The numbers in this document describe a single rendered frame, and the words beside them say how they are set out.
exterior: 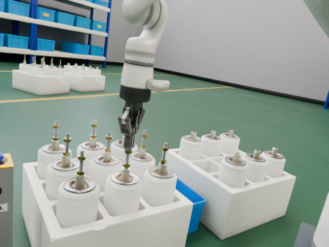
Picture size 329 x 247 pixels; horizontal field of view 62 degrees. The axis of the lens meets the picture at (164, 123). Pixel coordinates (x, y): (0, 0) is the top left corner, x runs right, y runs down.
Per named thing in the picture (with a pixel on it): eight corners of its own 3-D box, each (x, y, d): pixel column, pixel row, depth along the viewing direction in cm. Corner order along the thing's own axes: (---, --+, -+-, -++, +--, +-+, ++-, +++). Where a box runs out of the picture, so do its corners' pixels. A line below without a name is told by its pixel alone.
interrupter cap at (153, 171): (178, 179, 77) (178, 176, 77) (153, 180, 73) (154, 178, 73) (167, 167, 83) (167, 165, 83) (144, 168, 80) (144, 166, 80)
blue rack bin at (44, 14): (20, 16, 504) (20, 5, 498) (39, 20, 535) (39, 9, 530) (36, 18, 479) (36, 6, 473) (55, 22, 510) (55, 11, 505)
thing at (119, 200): (140, 243, 75) (149, 184, 70) (107, 253, 70) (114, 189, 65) (126, 223, 83) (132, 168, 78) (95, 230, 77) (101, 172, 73)
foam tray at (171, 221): (183, 255, 83) (194, 203, 79) (47, 308, 61) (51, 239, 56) (126, 192, 113) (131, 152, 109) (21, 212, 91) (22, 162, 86)
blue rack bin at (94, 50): (75, 52, 624) (76, 42, 618) (88, 53, 655) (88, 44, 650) (90, 55, 599) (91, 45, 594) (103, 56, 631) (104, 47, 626)
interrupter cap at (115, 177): (144, 184, 71) (144, 181, 71) (117, 188, 67) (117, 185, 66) (131, 171, 77) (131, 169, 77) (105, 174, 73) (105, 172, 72)
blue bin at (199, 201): (201, 231, 96) (208, 200, 93) (176, 238, 90) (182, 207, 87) (156, 189, 120) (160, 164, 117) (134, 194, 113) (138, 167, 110)
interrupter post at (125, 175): (130, 181, 71) (132, 169, 71) (122, 182, 70) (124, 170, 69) (127, 176, 73) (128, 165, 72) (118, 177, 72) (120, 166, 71)
